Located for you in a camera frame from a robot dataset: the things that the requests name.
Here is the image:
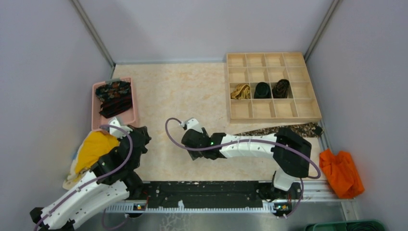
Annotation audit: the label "brown floral patterned tie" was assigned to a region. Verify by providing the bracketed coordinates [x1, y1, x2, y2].
[236, 122, 324, 138]

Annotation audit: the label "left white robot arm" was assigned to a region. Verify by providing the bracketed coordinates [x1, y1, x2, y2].
[30, 119, 151, 231]

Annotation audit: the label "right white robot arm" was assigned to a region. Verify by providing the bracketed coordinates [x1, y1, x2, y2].
[180, 118, 312, 198]

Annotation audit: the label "dark ties in basket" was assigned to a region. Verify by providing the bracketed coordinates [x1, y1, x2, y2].
[95, 80, 133, 118]

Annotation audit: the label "yellow cloth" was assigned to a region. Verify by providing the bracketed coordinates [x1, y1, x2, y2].
[74, 131, 119, 174]

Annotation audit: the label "white patterned cloth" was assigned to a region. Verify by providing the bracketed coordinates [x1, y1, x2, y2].
[62, 153, 89, 190]

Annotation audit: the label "pink plastic basket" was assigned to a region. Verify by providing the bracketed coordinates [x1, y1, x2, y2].
[91, 77, 139, 131]

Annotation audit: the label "rolled yellow tie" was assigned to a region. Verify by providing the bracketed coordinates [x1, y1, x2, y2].
[230, 83, 251, 100]

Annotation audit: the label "rolled dark green tie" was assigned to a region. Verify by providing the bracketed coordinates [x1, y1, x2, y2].
[254, 82, 272, 99]

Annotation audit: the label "wooden compartment tray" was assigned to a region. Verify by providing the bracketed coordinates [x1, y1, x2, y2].
[226, 52, 322, 123]

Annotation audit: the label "rolled brown patterned tie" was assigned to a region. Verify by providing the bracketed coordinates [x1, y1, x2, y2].
[272, 79, 290, 99]

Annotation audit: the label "orange cloth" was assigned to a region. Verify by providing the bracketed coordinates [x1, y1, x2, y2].
[319, 149, 365, 199]

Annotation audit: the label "green bin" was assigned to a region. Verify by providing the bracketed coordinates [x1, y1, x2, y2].
[304, 220, 386, 231]

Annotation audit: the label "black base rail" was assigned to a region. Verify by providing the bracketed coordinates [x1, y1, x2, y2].
[114, 181, 303, 209]

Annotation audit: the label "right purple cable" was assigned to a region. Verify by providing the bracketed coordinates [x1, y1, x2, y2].
[165, 118, 321, 219]

